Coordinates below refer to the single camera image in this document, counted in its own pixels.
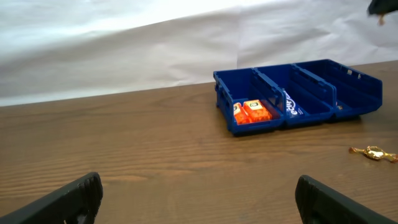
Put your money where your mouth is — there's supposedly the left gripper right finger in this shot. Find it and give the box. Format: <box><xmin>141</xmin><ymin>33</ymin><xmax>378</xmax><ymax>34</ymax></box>
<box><xmin>294</xmin><ymin>174</ymin><xmax>398</xmax><ymax>224</ymax></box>

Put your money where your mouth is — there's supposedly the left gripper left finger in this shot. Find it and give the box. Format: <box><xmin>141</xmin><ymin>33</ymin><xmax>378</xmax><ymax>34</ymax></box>
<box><xmin>0</xmin><ymin>172</ymin><xmax>104</xmax><ymax>224</ymax></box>

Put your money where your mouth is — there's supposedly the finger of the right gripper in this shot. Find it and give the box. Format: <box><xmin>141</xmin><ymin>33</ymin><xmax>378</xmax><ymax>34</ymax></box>
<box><xmin>368</xmin><ymin>0</ymin><xmax>398</xmax><ymax>16</ymax></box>

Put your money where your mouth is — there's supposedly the blue candy pack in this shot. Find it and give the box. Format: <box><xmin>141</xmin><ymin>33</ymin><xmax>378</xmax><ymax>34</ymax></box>
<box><xmin>282</xmin><ymin>90</ymin><xmax>307</xmax><ymax>118</ymax></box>

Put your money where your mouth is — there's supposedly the orange candy box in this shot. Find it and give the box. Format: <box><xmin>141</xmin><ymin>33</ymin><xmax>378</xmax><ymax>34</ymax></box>
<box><xmin>243</xmin><ymin>99</ymin><xmax>273</xmax><ymax>123</ymax></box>
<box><xmin>233</xmin><ymin>102</ymin><xmax>252</xmax><ymax>126</ymax></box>

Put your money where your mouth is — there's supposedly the blue tray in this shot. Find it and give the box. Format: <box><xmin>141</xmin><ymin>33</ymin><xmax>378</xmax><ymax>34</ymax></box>
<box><xmin>213</xmin><ymin>58</ymin><xmax>383</xmax><ymax>137</ymax></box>

